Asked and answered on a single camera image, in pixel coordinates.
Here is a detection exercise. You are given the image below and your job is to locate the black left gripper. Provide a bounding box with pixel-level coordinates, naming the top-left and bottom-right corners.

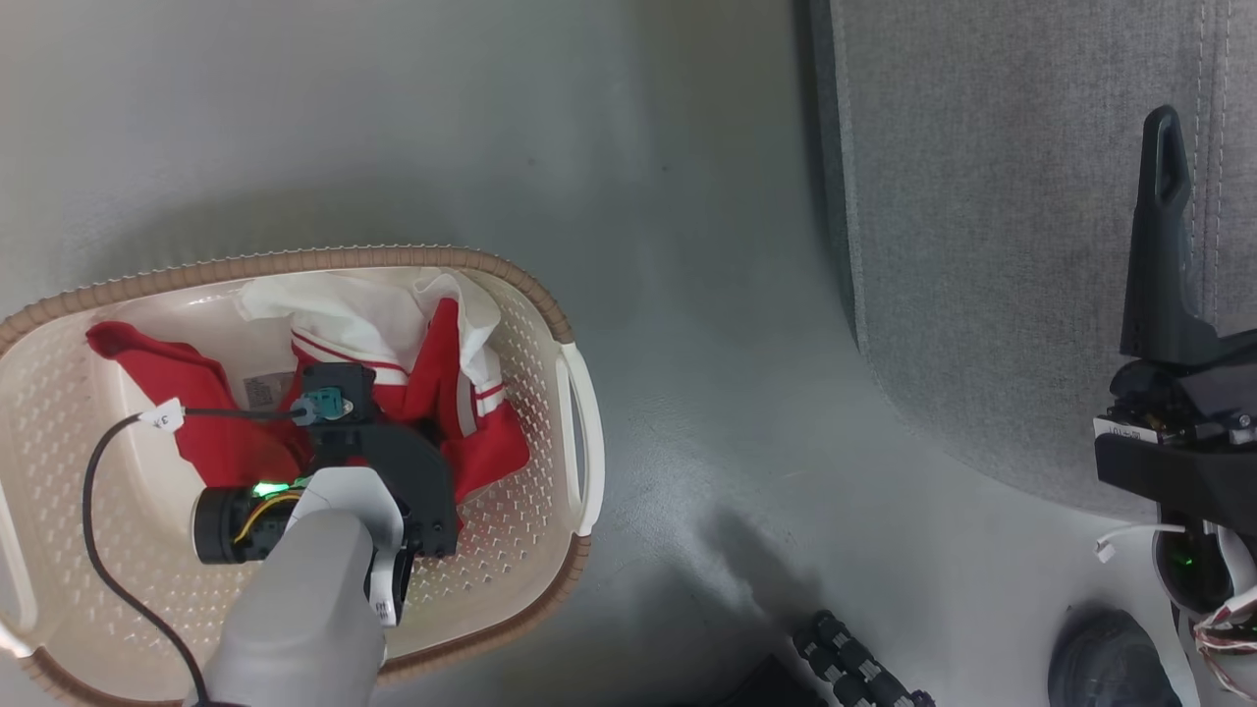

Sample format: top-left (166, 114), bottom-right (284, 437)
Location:
top-left (312, 420), bottom-right (461, 561)

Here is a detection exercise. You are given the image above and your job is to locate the black corrugated hose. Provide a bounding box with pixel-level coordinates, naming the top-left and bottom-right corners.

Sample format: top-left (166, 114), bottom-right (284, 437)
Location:
top-left (792, 610), bottom-right (936, 707)

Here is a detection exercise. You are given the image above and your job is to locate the thin black tagged cable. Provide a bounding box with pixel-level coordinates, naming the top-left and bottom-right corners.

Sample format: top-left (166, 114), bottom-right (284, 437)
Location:
top-left (82, 398), bottom-right (307, 707)

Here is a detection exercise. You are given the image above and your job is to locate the red and white garment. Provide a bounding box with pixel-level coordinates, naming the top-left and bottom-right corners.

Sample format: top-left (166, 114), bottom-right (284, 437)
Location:
top-left (85, 269), bottom-right (531, 504)

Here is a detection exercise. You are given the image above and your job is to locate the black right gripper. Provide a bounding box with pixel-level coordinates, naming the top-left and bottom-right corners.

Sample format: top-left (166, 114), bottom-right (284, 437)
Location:
top-left (1093, 105), bottom-right (1257, 536)

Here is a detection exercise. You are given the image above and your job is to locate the grey fabric sofa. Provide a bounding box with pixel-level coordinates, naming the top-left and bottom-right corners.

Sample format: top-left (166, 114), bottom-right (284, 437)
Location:
top-left (807, 0), bottom-right (1257, 523)

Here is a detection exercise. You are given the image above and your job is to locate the thin white cable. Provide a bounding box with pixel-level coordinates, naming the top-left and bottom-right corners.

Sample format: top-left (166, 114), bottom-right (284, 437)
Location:
top-left (1094, 523), bottom-right (1187, 565)

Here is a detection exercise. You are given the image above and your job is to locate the beige perforated laundry basket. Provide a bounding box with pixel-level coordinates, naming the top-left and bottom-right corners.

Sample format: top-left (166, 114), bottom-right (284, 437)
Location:
top-left (0, 245), bottom-right (606, 707)

